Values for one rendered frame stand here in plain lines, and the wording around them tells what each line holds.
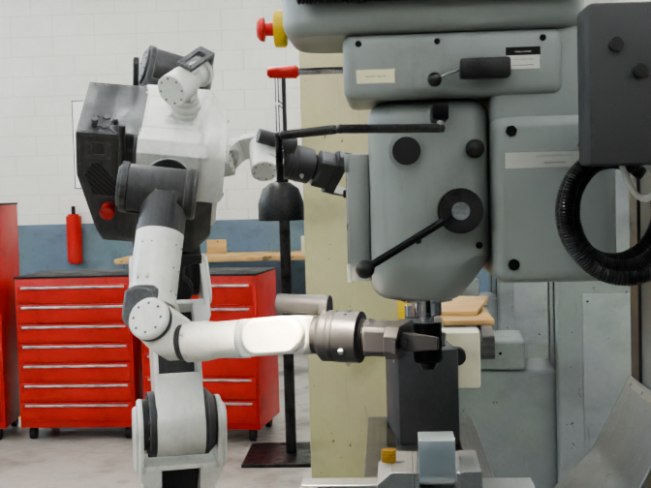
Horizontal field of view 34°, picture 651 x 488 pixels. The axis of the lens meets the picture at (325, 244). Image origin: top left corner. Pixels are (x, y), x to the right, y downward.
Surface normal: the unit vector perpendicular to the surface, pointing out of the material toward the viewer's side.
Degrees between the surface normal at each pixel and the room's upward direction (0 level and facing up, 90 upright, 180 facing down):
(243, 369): 90
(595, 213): 90
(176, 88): 116
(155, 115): 36
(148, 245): 66
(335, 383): 90
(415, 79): 90
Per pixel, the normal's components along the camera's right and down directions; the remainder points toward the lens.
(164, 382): 0.22, -0.22
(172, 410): 0.20, -0.44
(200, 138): 0.12, -0.78
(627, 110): -0.05, 0.05
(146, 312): -0.33, -0.36
